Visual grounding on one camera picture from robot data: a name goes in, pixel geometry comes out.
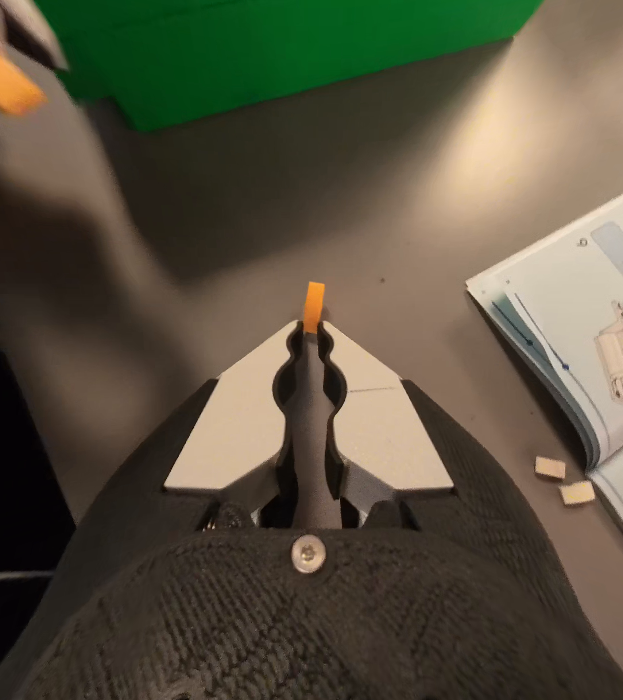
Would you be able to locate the small tan lego piece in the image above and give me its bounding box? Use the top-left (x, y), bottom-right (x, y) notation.
top-left (558, 480), bottom-right (597, 507)
top-left (534, 455), bottom-right (567, 482)

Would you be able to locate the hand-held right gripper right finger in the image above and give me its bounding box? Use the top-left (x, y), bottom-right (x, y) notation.
top-left (317, 320), bottom-right (454, 527)

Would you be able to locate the green plastic bin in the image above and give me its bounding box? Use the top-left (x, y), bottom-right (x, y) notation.
top-left (34, 0), bottom-right (546, 133)

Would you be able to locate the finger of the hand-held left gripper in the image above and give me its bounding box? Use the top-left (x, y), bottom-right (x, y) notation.
top-left (0, 0), bottom-right (70, 72)

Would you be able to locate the open instruction booklet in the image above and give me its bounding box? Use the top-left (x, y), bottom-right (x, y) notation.
top-left (465, 172), bottom-right (623, 590)

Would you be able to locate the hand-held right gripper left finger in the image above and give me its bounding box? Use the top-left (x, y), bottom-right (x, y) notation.
top-left (163, 320), bottom-right (303, 528)

